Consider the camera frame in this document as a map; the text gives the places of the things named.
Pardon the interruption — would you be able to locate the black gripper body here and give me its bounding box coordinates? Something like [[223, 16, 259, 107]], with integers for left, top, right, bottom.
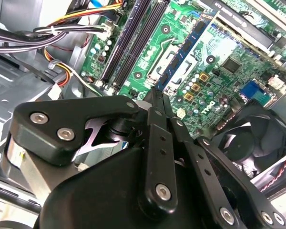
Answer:
[[34, 146, 220, 229]]

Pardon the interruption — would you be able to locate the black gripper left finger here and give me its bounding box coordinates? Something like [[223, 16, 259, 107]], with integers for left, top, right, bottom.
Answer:
[[10, 87, 179, 215]]

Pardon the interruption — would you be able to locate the blue RAM stick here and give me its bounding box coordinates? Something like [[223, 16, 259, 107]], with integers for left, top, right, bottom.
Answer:
[[156, 13, 216, 91]]

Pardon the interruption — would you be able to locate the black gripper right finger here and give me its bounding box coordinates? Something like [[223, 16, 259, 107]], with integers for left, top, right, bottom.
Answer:
[[163, 94, 286, 229]]

